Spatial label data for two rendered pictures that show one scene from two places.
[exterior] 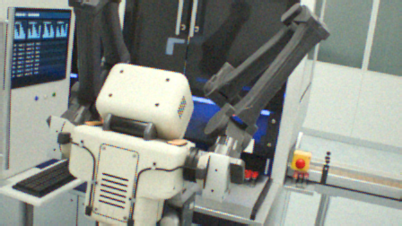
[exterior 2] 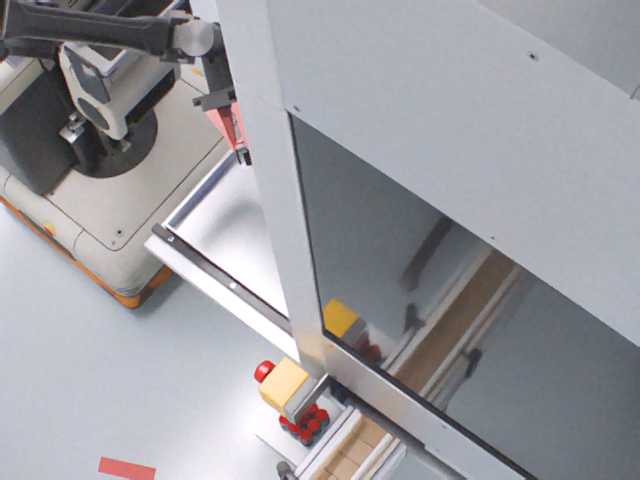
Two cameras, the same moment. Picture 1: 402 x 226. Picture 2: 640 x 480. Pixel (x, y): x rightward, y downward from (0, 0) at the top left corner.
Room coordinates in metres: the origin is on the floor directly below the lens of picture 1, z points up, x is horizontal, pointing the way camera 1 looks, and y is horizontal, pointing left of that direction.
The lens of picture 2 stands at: (2.09, -0.80, 2.56)
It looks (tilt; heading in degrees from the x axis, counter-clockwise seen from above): 65 degrees down; 120
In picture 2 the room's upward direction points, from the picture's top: 8 degrees counter-clockwise
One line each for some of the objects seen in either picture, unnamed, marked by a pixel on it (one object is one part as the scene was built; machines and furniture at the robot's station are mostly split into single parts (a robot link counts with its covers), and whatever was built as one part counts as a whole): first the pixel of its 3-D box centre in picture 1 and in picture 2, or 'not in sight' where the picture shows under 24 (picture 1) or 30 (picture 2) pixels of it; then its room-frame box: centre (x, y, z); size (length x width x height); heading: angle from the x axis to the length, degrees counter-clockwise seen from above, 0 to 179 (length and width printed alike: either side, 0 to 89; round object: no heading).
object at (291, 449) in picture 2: (300, 185); (308, 430); (1.83, -0.46, 0.87); 0.14 x 0.13 x 0.02; 164
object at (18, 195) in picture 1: (46, 178); not in sight; (1.71, 0.61, 0.79); 0.45 x 0.28 x 0.03; 163
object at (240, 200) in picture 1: (227, 187); (278, 226); (1.63, -0.13, 0.90); 0.34 x 0.26 x 0.04; 164
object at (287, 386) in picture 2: (301, 160); (288, 390); (1.79, -0.44, 1.00); 0.08 x 0.07 x 0.07; 164
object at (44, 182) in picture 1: (56, 175); not in sight; (1.69, 0.55, 0.82); 0.40 x 0.14 x 0.02; 163
